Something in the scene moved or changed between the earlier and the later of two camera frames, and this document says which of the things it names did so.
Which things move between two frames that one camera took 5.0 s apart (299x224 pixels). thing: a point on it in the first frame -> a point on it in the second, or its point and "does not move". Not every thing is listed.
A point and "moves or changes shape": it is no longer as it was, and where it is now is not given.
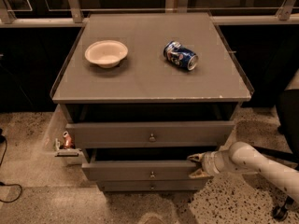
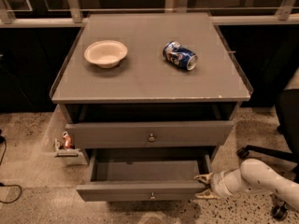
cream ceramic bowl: (106, 53) does not move
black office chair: (288, 125) does not move
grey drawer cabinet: (141, 93) does not move
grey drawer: (140, 163) moves or changes shape
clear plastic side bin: (60, 141) does not move
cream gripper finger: (200, 173) -> (206, 194)
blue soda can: (179, 55) does not move
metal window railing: (289, 14) does not move
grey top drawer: (152, 134) does not move
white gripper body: (207, 165) -> (220, 184)
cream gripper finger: (197, 157) -> (206, 178)
